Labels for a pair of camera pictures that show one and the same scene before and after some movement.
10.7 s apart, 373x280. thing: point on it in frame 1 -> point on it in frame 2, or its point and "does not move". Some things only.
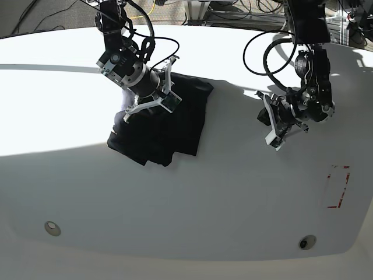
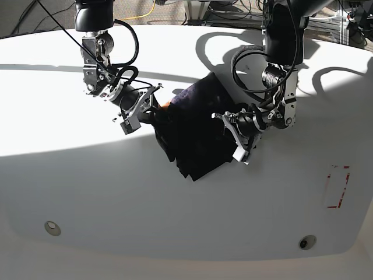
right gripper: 280,112 -> 246,126
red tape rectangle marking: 342,193 does not move
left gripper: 165,74 -> 133,102
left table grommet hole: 52,228 does not move
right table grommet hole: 307,242 does not move
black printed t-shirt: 152,135 -> 192,129
